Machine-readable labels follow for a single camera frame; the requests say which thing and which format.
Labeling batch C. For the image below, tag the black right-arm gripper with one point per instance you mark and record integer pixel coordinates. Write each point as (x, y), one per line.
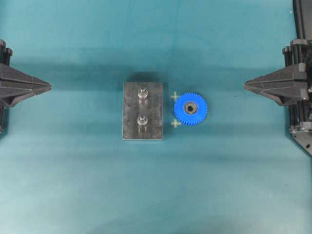
(287, 86)

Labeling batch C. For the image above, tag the steel shaft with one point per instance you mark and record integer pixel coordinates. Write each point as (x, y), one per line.
(142, 120)
(142, 93)

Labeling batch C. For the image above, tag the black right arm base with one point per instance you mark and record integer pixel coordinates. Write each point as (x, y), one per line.
(303, 21)

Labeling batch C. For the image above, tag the lower steel shaft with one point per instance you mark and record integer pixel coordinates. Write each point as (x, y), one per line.
(142, 120)

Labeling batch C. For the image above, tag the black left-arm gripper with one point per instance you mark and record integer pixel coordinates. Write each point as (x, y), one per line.
(8, 73)

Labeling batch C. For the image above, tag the upper steel shaft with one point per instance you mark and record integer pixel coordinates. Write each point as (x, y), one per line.
(142, 93)

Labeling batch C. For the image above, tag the large blue plastic gear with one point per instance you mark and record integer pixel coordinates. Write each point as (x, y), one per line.
(190, 108)

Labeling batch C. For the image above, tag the grey metal base plate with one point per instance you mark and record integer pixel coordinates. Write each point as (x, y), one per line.
(151, 107)

